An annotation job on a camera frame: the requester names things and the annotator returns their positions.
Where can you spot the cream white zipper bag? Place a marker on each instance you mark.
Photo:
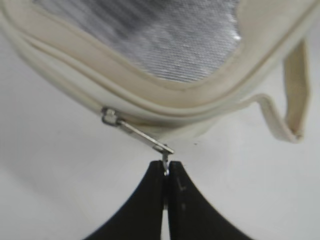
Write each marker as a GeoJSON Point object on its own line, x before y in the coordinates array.
{"type": "Point", "coordinates": [171, 67]}

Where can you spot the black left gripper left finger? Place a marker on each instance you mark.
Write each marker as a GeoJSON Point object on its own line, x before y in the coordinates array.
{"type": "Point", "coordinates": [140, 217]}

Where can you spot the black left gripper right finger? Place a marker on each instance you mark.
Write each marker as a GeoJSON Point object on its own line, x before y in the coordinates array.
{"type": "Point", "coordinates": [190, 215]}

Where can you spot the silver metal zipper pull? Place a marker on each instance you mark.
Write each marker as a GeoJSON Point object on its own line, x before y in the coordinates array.
{"type": "Point", "coordinates": [112, 118]}

